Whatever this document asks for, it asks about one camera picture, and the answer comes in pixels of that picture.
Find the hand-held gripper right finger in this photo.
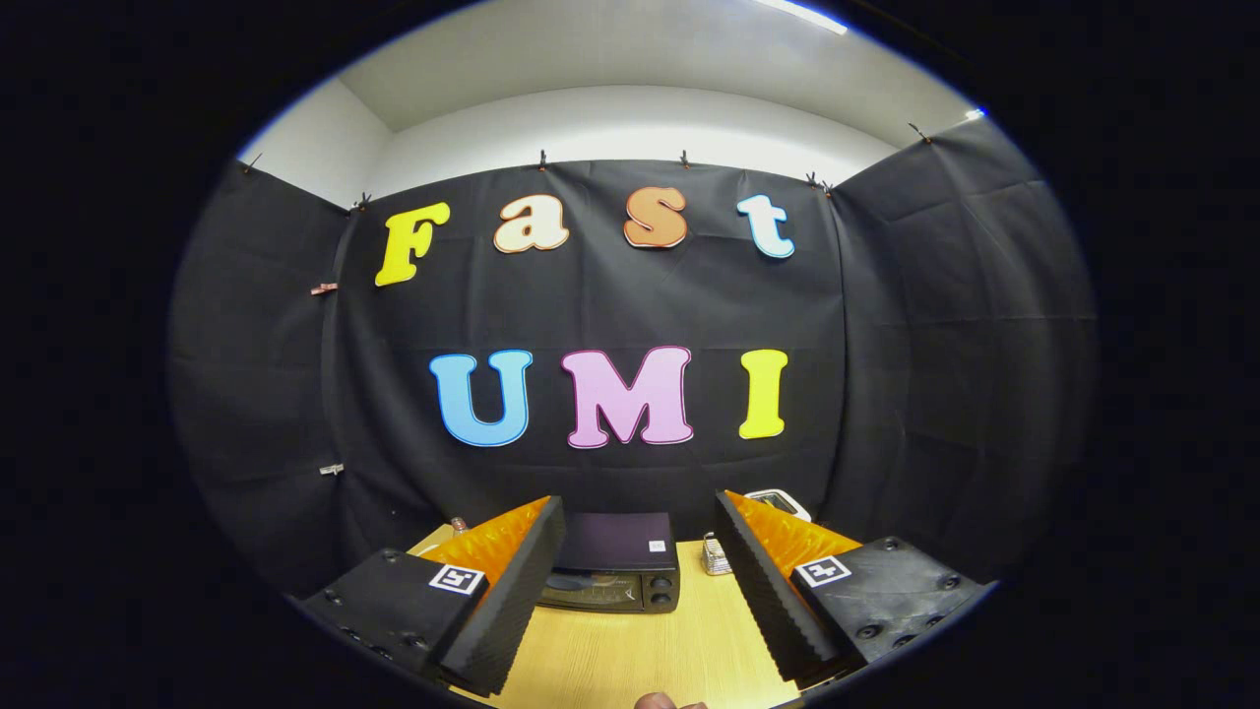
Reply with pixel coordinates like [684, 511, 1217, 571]
[715, 489, 995, 690]

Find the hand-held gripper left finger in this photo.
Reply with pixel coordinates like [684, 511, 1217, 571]
[295, 495, 568, 697]

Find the black toaster oven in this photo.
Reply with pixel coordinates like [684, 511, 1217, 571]
[536, 512, 682, 615]

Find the white bread toaster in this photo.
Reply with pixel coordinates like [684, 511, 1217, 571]
[745, 488, 813, 523]

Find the row of black cloth clips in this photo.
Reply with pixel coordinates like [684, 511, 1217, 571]
[244, 122, 932, 213]

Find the ceiling light strip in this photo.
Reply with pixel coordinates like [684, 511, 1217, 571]
[753, 0, 850, 36]

